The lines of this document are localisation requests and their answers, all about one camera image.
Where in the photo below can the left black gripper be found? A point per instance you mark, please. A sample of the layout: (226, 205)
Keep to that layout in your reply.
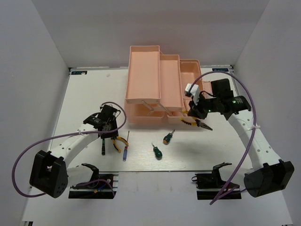
(109, 135)

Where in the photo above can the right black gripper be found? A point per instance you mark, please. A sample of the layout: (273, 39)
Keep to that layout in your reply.
(195, 110)

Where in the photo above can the black green slim screwdriver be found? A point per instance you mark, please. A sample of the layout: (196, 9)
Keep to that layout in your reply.
(103, 146)

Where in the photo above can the blue red handle screwdriver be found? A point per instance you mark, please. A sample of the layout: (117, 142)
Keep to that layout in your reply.
(126, 148)

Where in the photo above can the stubby green orange screwdriver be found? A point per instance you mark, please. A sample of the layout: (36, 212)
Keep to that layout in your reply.
(167, 138)

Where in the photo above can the pink plastic toolbox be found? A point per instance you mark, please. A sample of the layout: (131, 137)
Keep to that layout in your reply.
(155, 87)

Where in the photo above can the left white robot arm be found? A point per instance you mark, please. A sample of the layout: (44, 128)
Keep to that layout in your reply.
(51, 171)

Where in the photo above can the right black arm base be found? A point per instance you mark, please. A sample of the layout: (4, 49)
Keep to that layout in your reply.
(209, 183)

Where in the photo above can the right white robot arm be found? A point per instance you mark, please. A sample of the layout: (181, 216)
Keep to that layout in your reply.
(270, 172)

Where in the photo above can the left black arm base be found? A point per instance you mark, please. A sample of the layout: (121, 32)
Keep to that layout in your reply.
(100, 185)

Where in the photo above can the right blue table label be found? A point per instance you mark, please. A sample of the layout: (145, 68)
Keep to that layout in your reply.
(221, 69)

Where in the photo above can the blue table label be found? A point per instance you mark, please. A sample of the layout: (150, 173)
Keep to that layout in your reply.
(78, 72)
(221, 69)

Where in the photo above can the left blue table label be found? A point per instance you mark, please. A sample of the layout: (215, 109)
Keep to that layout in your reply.
(78, 72)

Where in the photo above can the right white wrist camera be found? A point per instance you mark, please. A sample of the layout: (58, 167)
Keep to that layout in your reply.
(192, 90)

